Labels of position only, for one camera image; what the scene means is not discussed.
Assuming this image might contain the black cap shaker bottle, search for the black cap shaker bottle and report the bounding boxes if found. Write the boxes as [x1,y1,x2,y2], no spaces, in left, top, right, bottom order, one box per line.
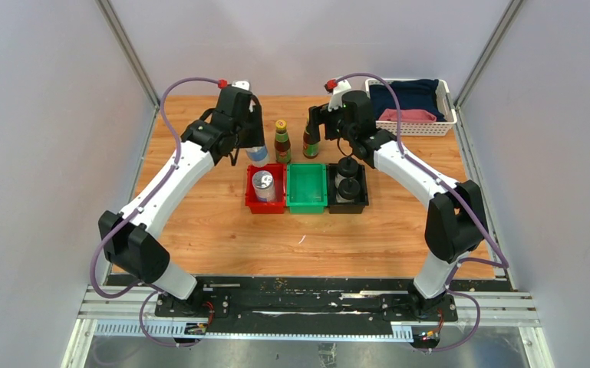
[335,156,359,186]

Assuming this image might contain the silver lid jar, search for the silver lid jar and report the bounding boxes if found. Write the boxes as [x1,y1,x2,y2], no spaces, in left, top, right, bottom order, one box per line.
[246,145,269,167]
[252,170,277,202]

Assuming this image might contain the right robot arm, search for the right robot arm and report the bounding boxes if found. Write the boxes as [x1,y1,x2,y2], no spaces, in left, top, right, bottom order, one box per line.
[307,90,488,320]

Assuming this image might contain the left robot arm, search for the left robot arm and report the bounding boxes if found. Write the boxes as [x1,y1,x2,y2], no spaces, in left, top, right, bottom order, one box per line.
[98,80,265,317]

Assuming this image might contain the white plastic basket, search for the white plastic basket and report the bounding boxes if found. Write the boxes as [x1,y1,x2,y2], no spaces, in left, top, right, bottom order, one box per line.
[364,78,457,136]

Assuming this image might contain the right sauce bottle yellow cap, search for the right sauce bottle yellow cap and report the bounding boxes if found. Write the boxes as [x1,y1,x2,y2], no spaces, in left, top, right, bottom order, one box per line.
[303,118,320,159]

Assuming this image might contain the sauce bottle yellow cap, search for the sauce bottle yellow cap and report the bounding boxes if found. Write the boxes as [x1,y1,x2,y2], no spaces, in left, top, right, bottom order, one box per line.
[274,120,292,165]
[303,118,320,159]

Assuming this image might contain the left sauce bottle yellow cap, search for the left sauce bottle yellow cap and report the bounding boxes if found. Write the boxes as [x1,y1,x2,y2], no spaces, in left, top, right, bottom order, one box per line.
[274,120,292,165]

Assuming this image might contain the pink cloth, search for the pink cloth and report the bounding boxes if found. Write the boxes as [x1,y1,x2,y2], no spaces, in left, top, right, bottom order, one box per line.
[378,109,437,123]

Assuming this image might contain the navy blue cloth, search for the navy blue cloth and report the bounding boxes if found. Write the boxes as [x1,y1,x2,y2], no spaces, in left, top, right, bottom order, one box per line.
[368,79,446,122]

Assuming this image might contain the red plastic bin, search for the red plastic bin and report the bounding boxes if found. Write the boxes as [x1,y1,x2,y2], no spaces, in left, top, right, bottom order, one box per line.
[245,163,286,214]

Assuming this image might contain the green plastic bin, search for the green plastic bin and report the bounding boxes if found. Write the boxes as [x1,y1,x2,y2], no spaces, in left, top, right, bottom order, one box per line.
[285,163,328,215]

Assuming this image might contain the black plastic bin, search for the black plastic bin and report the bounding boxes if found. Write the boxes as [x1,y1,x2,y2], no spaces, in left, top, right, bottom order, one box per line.
[327,163,369,214]

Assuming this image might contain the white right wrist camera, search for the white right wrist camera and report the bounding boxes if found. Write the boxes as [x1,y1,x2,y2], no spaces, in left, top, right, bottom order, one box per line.
[325,79,351,112]

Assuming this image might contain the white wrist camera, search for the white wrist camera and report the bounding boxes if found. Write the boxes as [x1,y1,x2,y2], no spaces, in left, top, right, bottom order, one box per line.
[325,79,351,112]
[232,80,251,91]

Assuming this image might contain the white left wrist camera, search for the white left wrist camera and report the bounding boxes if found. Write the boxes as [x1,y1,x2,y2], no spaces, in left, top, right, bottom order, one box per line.
[232,80,251,91]

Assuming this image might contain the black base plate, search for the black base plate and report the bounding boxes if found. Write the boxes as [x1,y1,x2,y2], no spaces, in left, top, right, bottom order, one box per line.
[154,275,458,336]

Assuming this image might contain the aluminium frame rail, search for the aluminium frame rail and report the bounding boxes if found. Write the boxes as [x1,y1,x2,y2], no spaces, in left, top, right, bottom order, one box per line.
[61,277,554,367]

